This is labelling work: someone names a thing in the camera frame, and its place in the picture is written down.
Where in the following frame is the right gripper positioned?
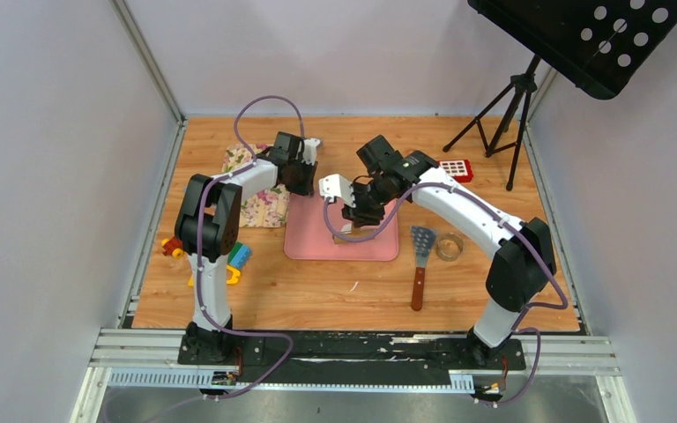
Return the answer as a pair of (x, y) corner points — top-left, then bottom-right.
(339, 174), (396, 227)

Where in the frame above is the wooden double-ended roller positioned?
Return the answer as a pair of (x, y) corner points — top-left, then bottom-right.
(332, 222), (376, 244)

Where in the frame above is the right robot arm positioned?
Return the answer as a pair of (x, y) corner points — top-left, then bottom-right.
(341, 135), (556, 368)

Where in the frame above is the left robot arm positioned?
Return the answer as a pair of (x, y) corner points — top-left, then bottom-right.
(175, 132), (322, 365)

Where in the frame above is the floral cutting mat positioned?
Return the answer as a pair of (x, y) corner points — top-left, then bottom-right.
(222, 144), (290, 228)

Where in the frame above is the pink plastic tray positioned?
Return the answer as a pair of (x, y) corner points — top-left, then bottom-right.
(284, 194), (399, 262)

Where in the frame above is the blue green toy brick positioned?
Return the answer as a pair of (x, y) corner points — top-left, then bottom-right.
(227, 241), (252, 271)

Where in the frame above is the red grid box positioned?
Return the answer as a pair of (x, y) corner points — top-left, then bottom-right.
(438, 159), (473, 183)

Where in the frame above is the yellow triangular toy block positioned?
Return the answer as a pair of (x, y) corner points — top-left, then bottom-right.
(187, 264), (242, 287)

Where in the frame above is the red yellow toy piece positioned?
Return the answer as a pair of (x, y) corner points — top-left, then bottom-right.
(160, 236), (185, 259)

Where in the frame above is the black music stand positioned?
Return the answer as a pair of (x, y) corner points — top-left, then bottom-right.
(442, 0), (677, 193)

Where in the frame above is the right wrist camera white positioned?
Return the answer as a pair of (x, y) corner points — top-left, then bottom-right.
(318, 174), (355, 208)

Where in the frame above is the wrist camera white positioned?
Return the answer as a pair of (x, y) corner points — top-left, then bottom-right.
(318, 174), (355, 208)
(301, 137), (323, 166)

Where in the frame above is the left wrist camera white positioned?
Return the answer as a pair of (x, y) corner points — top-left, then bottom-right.
(301, 137), (323, 166)

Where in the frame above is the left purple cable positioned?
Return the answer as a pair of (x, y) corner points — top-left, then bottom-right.
(101, 95), (306, 423)

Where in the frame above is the purple cable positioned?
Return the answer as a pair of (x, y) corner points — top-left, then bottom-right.
(101, 95), (306, 423)
(322, 182), (569, 409)

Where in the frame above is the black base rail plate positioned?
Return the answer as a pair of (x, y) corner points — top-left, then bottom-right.
(177, 329), (526, 386)

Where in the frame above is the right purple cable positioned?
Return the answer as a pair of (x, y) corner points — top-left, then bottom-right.
(322, 182), (569, 409)

